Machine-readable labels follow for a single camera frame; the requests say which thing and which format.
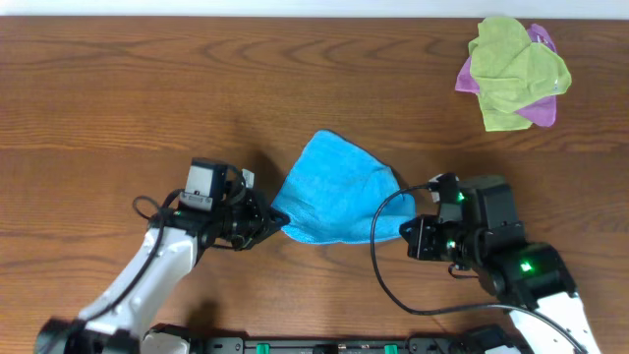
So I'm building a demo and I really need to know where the blue microfiber cloth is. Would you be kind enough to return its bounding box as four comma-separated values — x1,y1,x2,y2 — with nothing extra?
272,130,400,245

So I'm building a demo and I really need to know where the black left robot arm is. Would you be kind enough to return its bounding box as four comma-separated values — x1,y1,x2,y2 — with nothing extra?
34,189,290,353

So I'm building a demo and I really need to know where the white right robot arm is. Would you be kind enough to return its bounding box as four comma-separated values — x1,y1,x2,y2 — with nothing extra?
399,173,599,353

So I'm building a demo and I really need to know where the purple microfiber cloth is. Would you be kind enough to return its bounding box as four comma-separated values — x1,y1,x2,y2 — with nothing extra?
455,24,557,132

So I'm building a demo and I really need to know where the green microfiber cloth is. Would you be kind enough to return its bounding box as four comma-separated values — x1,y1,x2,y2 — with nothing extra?
468,17,572,120

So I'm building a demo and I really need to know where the black mounting rail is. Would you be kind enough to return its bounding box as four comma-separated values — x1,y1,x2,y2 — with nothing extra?
140,324,532,354

